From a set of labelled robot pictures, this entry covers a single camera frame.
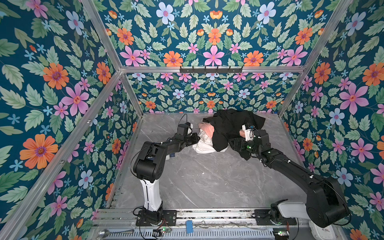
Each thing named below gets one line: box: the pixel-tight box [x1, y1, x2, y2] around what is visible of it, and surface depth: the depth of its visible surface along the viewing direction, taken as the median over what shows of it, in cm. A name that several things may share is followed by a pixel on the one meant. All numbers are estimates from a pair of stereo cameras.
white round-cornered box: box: [308, 220, 337, 240], surface depth 69 cm
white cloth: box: [192, 128, 229, 154], surface depth 100 cm
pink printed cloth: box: [198, 122, 215, 139], surface depth 100 cm
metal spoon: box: [97, 229, 134, 239], surface depth 70 cm
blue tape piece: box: [185, 220, 194, 234], surface depth 73 cm
